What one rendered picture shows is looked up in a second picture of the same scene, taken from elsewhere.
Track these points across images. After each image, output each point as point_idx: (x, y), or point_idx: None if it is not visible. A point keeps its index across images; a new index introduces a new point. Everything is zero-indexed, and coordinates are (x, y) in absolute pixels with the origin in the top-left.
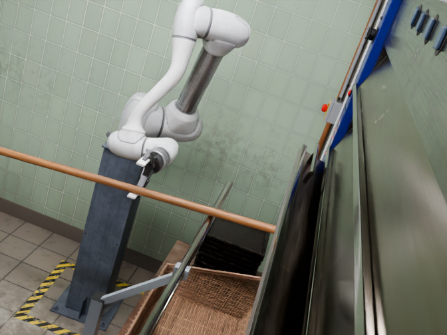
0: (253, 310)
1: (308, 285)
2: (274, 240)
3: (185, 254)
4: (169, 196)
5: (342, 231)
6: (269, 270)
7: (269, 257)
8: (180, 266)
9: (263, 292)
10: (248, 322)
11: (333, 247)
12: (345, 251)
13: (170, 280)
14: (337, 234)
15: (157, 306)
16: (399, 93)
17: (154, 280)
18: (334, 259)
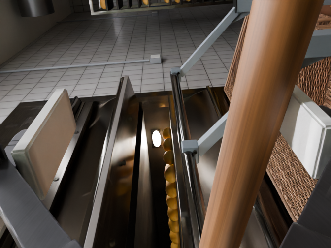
0: (111, 139)
1: None
2: (95, 198)
3: (185, 168)
4: None
5: (72, 226)
6: (99, 161)
7: (101, 178)
8: (181, 148)
9: (103, 146)
10: (115, 134)
11: (82, 212)
12: (77, 200)
13: (180, 128)
14: (76, 227)
15: (175, 105)
16: None
17: (218, 121)
18: (84, 198)
